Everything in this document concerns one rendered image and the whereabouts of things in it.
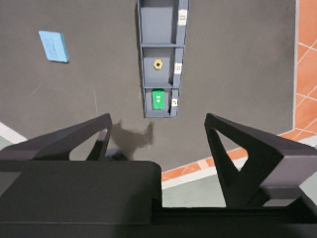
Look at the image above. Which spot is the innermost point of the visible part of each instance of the yellow hex nut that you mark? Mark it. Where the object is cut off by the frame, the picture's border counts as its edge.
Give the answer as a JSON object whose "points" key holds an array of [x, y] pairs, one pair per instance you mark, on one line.
{"points": [[158, 63]]}

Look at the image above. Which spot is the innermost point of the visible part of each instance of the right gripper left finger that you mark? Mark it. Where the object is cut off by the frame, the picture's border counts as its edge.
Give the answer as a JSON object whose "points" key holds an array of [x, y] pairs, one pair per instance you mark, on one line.
{"points": [[57, 145]]}

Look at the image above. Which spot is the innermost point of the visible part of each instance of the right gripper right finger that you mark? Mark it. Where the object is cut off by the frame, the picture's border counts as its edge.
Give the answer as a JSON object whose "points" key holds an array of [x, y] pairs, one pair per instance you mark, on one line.
{"points": [[272, 160]]}

